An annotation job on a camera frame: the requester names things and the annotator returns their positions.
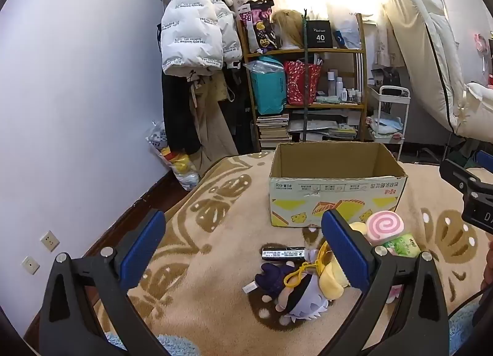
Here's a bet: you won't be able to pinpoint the printed cardboard box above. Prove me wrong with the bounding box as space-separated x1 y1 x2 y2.
268 142 408 229

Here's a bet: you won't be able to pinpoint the black hanging bag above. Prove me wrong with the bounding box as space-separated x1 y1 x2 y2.
226 67 259 155

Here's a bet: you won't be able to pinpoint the red patterned bag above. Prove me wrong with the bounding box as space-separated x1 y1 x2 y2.
284 60 323 106

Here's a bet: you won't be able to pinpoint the pink small fan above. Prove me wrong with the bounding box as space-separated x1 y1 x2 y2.
474 32 492 72

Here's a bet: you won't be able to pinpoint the white wall socket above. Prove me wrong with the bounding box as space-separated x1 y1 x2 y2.
40 230 61 252

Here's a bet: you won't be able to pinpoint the light blue fluffy cloth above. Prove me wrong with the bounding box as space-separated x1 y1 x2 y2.
104 331 203 356
449 300 493 356

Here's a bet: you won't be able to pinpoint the white-haired plush doll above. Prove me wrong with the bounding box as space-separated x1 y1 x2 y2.
242 261 330 322

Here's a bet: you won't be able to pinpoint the pink white soft toy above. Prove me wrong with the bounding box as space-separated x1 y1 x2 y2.
385 284 404 305

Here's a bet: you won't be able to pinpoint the green tissue pack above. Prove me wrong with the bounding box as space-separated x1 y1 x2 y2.
381 233 421 257

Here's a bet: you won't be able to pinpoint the black cable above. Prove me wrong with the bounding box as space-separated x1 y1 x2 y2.
448 290 487 318

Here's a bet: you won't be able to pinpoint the black box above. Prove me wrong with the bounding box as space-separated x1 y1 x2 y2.
307 20 334 49

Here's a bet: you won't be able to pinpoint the teal bag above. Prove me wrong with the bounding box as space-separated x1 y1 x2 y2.
250 56 288 116

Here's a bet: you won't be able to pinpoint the beige printed blanket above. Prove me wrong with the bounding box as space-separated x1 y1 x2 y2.
92 150 493 356

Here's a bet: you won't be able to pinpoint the white puffer jacket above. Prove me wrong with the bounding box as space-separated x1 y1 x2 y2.
160 0 243 78

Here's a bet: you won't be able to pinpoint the blonde wig on head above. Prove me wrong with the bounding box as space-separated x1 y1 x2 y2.
271 9 305 51

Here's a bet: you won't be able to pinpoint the black rectangular packet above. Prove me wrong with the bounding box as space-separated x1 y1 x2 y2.
261 247 307 262

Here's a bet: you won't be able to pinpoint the wooden shelf unit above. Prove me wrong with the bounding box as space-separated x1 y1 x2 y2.
236 13 369 149

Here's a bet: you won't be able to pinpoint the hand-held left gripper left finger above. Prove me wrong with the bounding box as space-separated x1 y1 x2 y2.
39 209 170 356

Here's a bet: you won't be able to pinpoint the white trolley cart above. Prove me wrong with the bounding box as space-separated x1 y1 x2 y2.
365 85 411 161

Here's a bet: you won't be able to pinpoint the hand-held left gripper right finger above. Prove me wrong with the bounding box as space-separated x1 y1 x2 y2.
321 209 450 356

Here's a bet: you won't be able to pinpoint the beige trousers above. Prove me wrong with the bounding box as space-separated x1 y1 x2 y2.
188 71 240 172

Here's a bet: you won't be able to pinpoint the purple patterned bag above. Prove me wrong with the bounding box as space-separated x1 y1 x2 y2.
238 0 279 53

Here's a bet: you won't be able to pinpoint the green pole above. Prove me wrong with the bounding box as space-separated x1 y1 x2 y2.
301 7 310 143

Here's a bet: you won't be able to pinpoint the white mattress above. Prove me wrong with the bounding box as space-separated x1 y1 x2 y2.
384 0 493 141

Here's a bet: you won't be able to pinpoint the black metal frame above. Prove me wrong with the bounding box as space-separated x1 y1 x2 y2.
416 130 465 166

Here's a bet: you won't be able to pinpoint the stack of books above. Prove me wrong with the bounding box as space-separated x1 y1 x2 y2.
256 113 292 149

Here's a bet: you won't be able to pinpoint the pile of papers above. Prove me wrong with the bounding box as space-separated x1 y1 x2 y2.
288 119 360 143

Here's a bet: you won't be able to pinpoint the pink swirl plush toy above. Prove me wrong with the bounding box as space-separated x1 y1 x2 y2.
365 210 405 246

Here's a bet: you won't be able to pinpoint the white duvet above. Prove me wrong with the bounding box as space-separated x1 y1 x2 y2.
454 82 493 141

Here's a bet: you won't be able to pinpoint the filled clear plastic bag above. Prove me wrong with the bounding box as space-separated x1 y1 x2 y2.
145 121 201 190

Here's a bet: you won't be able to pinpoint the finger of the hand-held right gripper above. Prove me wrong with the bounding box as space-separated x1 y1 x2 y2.
475 150 493 172
439 159 488 193

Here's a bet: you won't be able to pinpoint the black hanging garment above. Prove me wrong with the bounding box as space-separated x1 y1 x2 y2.
161 71 203 155

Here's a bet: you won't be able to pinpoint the person's right hand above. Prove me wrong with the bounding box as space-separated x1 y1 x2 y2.
480 240 493 292

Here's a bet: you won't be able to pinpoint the group of white bottles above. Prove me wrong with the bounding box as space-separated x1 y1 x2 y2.
327 70 363 104

